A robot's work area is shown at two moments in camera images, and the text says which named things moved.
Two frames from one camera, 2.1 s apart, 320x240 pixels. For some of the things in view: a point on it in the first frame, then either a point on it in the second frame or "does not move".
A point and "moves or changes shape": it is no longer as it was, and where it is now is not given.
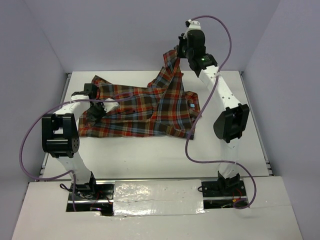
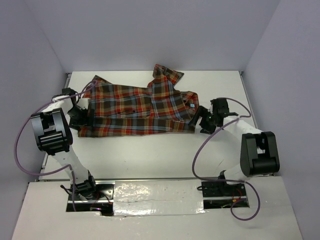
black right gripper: (181, 42) → (202, 111)
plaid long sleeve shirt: (163, 107) moves or changes shape
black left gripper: (95, 119) → (86, 121)
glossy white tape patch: (158, 197) does not move
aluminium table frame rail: (266, 157) does not move
